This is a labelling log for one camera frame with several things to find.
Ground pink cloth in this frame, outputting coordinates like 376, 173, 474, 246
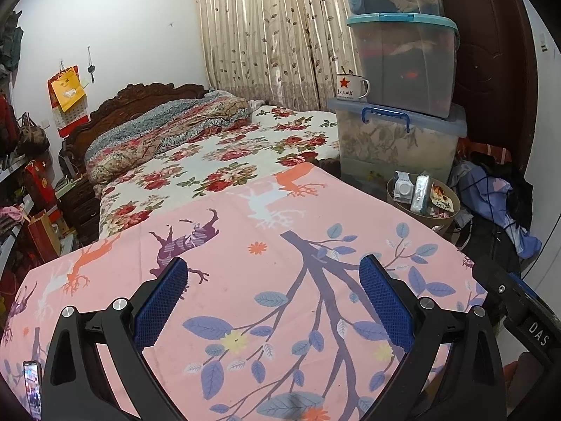
0, 204, 29, 233

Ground pink printed blanket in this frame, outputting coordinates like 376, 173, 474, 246
0, 162, 492, 421

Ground red bags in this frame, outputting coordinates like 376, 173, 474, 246
0, 94, 20, 159

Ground floral bedsheet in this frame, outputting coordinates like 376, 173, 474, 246
99, 105, 343, 240

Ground brown handbag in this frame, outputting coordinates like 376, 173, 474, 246
16, 112, 51, 155

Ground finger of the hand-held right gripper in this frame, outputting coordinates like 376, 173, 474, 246
472, 257, 544, 322

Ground blue-lid clear storage box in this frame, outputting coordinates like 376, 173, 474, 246
328, 97, 467, 194

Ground red and yellow wall calendar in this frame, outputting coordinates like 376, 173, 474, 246
47, 65, 90, 138

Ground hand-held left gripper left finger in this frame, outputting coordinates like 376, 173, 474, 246
44, 255, 190, 421

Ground beige round bin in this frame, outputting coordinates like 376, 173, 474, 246
386, 174, 462, 233

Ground dark pants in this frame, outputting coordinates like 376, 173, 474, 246
465, 215, 522, 277

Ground red cloth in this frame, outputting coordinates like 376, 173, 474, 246
458, 140, 511, 165

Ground dark wooden nightstand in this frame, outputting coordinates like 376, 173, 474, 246
57, 171, 101, 246

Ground white and red wrapper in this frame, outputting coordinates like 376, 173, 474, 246
430, 182, 457, 218

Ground dark bags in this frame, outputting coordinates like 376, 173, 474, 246
0, 11, 25, 73

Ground black cable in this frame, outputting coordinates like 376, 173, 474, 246
484, 174, 527, 238

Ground red gift box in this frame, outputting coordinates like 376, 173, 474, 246
24, 160, 55, 211

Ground black cloth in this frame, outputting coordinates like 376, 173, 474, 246
478, 158, 533, 229

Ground white enamel mug red star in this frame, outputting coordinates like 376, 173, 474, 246
335, 71, 371, 101

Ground pile of clothes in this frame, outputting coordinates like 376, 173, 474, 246
451, 161, 543, 259

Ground smartphone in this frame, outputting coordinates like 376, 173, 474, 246
22, 360, 43, 419

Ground dark brown door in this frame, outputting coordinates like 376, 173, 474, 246
442, 0, 538, 176

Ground carved wooden headboard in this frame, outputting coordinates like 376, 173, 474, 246
59, 82, 210, 176

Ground grey metal shelf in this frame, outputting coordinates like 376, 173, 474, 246
0, 22, 66, 290

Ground teal-lid clear storage box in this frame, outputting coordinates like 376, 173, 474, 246
347, 12, 460, 119

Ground patterned quilt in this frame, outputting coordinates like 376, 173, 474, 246
85, 95, 264, 183

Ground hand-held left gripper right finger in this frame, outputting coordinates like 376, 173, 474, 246
358, 253, 509, 421

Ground red paper bag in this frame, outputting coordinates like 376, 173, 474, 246
27, 209, 62, 264

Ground beige leaf-print curtain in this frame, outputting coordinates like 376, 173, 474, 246
195, 0, 364, 112

